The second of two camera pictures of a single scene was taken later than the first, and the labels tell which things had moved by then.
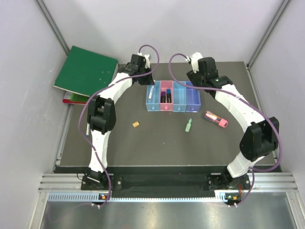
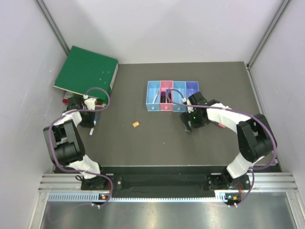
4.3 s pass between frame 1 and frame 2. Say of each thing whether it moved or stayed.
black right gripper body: moved
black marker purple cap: stayed
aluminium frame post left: stayed
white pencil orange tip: moved
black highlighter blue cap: stayed
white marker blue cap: moved
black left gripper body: moved
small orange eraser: stayed
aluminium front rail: stayed
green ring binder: moved
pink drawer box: stayed
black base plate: stayed
